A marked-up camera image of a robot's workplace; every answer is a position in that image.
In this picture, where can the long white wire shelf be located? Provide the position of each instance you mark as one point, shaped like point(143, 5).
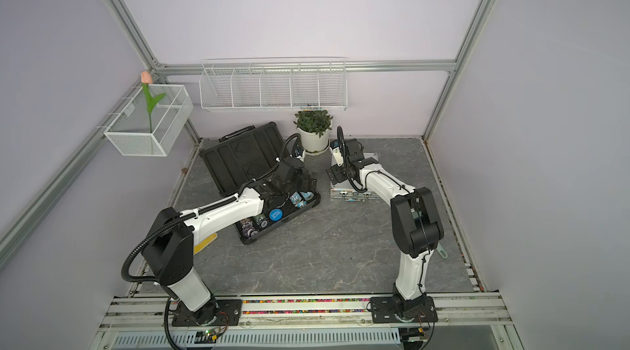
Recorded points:
point(279, 83)

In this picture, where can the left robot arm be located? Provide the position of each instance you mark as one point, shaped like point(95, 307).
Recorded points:
point(166, 255)

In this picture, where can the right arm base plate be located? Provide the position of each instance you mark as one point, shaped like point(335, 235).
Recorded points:
point(394, 309)

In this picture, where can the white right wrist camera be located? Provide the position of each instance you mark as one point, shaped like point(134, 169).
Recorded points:
point(336, 153)

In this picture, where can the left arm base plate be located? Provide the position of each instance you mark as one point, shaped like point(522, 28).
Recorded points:
point(224, 313)

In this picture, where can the silver aluminium poker case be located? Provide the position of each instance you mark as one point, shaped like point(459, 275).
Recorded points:
point(345, 192)

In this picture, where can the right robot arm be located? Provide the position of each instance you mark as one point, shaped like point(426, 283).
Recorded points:
point(416, 227)

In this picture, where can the blue round chip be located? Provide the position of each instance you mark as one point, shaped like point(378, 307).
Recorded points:
point(276, 215)

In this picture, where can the blue white chip stack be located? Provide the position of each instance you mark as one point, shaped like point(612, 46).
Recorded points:
point(301, 199)

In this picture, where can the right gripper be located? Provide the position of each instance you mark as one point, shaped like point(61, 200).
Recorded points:
point(335, 175)

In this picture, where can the white potted green plant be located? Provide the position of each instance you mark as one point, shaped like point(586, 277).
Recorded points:
point(314, 127)

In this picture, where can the black plastic poker case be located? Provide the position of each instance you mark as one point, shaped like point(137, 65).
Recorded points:
point(247, 158)

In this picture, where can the white wire basket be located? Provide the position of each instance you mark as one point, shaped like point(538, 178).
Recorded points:
point(129, 129)

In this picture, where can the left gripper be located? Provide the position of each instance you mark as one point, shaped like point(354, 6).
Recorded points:
point(306, 185)

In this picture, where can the yellow work glove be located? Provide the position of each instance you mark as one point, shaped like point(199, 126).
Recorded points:
point(204, 244)

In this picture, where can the pink artificial tulip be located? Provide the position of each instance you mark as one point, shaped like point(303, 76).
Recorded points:
point(150, 100)

